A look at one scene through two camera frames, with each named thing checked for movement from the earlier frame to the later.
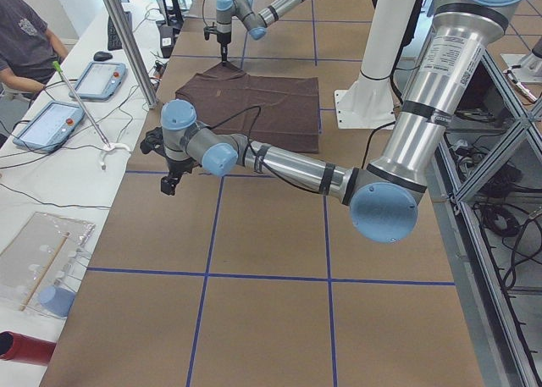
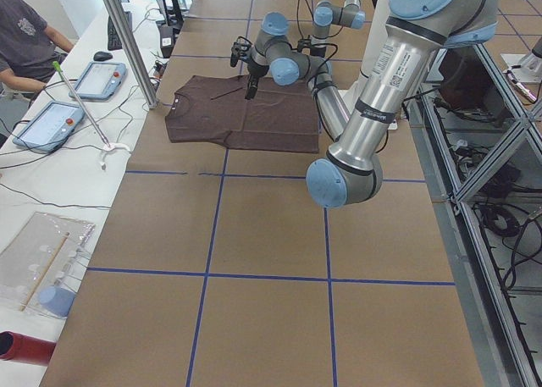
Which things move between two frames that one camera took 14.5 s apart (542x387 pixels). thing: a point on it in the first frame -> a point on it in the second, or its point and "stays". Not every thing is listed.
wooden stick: (55, 252) stays
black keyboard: (113, 41) stays
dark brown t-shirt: (281, 113) stays
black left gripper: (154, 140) -> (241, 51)
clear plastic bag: (41, 267) stays
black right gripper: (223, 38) -> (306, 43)
